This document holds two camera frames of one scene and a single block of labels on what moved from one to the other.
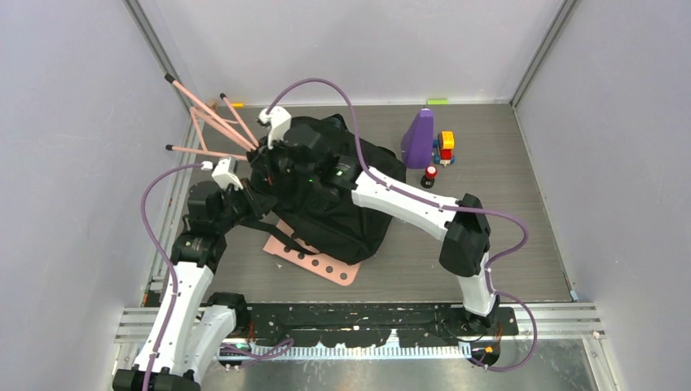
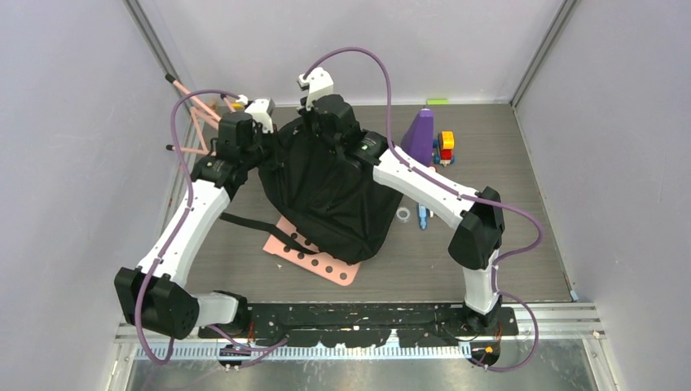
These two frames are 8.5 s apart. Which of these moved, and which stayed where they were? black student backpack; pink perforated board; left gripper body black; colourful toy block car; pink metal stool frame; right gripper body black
Moved: left gripper body black; right gripper body black
Stayed: pink metal stool frame; black student backpack; pink perforated board; colourful toy block car
